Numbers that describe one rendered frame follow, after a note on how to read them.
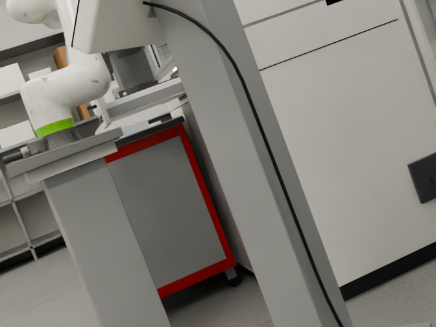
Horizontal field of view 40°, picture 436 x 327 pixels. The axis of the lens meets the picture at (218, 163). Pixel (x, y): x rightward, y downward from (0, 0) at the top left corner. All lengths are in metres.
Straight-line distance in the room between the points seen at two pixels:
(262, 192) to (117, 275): 0.77
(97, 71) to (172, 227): 0.82
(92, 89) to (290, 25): 0.66
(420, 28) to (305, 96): 1.14
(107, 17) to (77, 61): 0.73
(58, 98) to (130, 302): 0.69
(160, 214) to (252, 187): 1.18
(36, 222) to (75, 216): 4.56
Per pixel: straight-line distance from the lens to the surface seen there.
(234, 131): 1.33
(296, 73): 1.94
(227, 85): 1.32
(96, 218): 1.95
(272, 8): 1.96
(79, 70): 1.98
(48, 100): 1.99
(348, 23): 2.04
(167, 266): 2.52
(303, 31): 1.97
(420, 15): 0.84
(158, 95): 2.25
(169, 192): 2.49
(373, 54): 2.06
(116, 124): 3.16
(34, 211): 6.49
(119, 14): 1.32
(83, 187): 1.94
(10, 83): 6.09
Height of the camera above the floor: 0.74
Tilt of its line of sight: 5 degrees down
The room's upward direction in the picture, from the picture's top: 21 degrees counter-clockwise
